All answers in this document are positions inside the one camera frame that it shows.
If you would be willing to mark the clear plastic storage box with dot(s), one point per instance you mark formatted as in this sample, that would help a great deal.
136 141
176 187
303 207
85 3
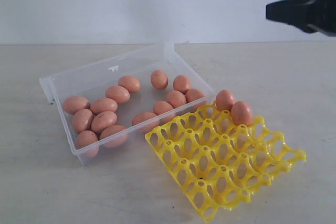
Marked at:
91 81

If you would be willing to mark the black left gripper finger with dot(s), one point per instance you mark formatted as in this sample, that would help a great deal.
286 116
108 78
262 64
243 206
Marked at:
310 16

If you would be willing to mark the yellow plastic egg tray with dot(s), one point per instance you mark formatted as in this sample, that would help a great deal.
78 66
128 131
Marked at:
218 164

